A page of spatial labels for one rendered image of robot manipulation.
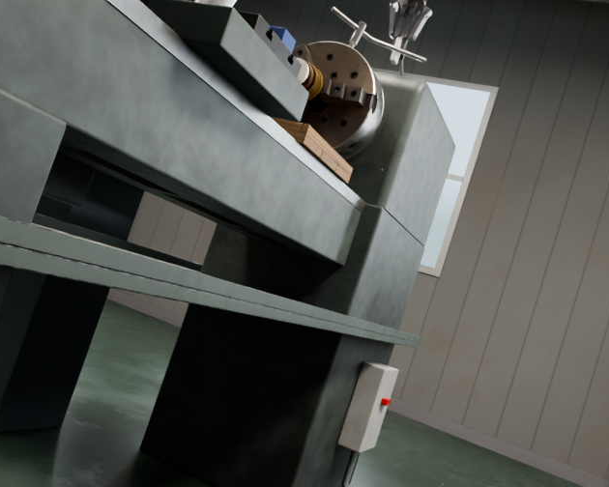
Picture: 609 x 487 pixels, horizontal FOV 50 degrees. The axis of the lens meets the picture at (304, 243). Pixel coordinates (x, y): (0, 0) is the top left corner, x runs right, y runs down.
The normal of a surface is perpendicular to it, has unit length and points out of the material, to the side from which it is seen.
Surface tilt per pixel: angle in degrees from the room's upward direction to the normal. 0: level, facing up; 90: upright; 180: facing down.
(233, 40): 90
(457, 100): 90
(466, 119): 90
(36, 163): 90
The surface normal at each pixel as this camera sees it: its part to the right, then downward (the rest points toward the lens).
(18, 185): 0.88, 0.26
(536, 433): -0.38, -0.19
